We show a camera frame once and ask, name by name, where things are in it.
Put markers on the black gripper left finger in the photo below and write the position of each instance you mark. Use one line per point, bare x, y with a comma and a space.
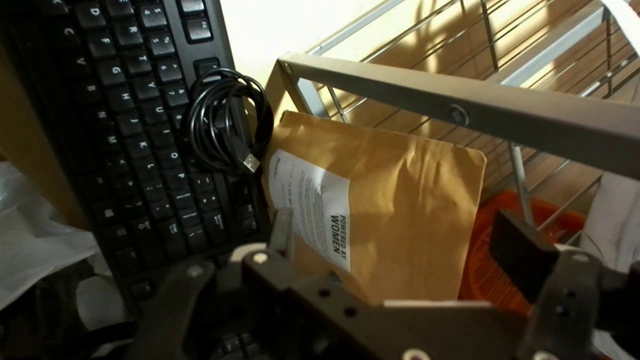
193, 307

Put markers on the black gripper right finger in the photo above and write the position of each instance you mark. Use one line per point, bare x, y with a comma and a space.
572, 307

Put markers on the brown paper bag white label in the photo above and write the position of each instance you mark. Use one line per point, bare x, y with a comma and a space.
406, 206

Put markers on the white plastic bag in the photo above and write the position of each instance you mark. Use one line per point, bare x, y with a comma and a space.
32, 247

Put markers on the grey metal shoe rack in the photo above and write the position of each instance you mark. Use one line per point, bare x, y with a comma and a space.
466, 107

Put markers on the orange plastic container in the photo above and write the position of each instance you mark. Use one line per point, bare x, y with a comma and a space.
486, 267

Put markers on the black computer keyboard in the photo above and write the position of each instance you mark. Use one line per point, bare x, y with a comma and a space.
127, 101

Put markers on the brown box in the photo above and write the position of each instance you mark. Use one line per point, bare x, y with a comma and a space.
31, 152

